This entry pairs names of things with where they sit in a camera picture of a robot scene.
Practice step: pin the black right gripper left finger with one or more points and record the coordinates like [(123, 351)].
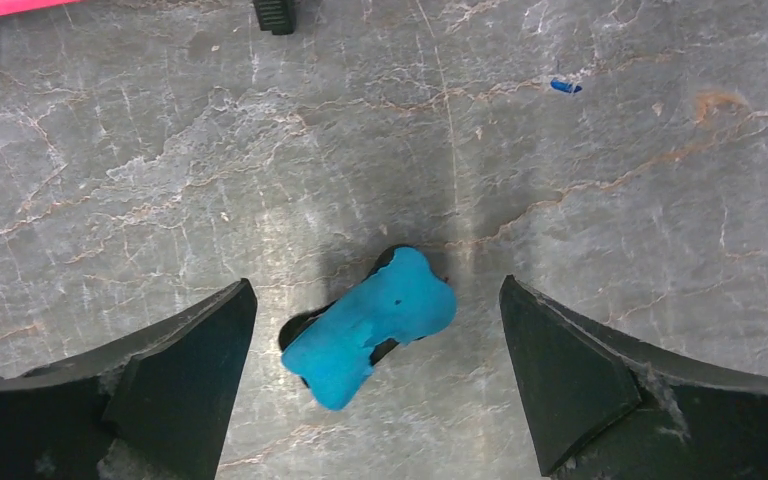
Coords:
[(155, 403)]

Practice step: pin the blue marker cap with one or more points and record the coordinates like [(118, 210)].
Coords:
[(565, 87)]

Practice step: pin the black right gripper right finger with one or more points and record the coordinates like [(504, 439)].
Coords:
[(601, 404)]

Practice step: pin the blue whiteboard eraser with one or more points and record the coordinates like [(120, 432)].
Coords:
[(335, 348)]

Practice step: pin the black whiteboard foot clip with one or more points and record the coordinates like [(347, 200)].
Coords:
[(276, 16)]

